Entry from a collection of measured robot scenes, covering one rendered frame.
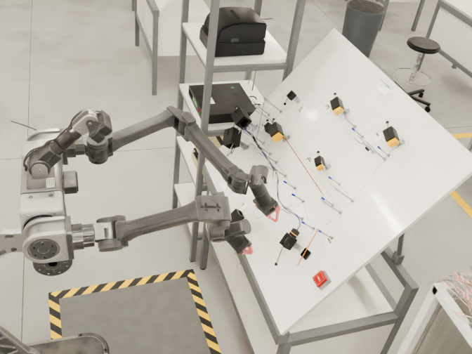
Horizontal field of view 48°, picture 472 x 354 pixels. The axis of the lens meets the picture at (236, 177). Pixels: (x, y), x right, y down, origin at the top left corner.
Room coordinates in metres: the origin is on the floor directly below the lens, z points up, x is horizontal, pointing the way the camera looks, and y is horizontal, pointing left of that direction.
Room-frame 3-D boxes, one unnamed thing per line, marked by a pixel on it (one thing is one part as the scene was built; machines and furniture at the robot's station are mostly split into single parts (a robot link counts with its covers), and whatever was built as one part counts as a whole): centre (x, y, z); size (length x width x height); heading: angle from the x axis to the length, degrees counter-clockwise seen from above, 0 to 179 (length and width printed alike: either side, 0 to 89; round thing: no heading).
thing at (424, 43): (5.22, -1.67, 0.34); 0.58 x 0.55 x 0.69; 1
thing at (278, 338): (1.88, -0.06, 0.83); 1.18 x 0.05 x 0.06; 23
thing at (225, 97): (2.74, 0.15, 1.09); 0.35 x 0.33 x 0.07; 23
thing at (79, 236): (1.16, 0.46, 1.45); 0.09 x 0.08 x 0.12; 21
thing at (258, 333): (1.63, -0.18, 0.60); 0.55 x 0.03 x 0.39; 23
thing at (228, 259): (2.14, 0.03, 0.60); 0.55 x 0.02 x 0.39; 23
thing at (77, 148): (1.63, 0.64, 1.45); 0.09 x 0.08 x 0.12; 21
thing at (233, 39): (2.70, 0.13, 1.56); 0.30 x 0.23 x 0.19; 115
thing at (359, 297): (2.01, -0.35, 0.60); 1.17 x 0.58 x 0.40; 23
